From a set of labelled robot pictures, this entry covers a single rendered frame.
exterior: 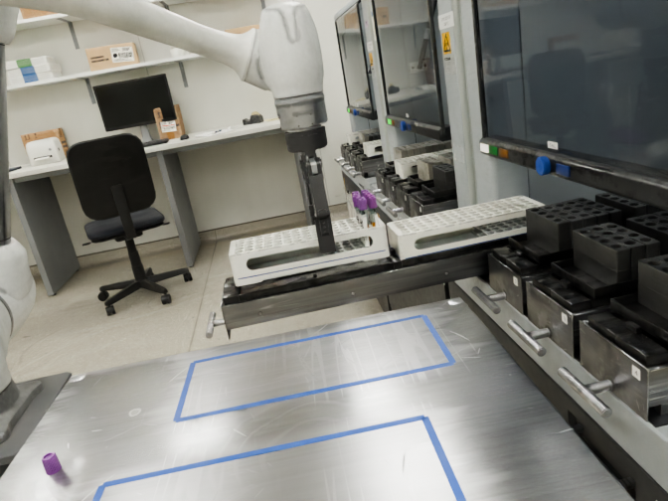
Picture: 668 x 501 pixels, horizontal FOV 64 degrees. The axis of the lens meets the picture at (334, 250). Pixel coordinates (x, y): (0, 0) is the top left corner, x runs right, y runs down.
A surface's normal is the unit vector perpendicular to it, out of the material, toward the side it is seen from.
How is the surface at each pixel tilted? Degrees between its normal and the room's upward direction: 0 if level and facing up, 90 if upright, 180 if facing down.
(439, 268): 90
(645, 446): 90
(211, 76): 90
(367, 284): 90
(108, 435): 0
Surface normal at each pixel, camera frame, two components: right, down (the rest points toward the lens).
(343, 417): -0.17, -0.94
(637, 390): -0.98, 0.20
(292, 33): 0.22, 0.11
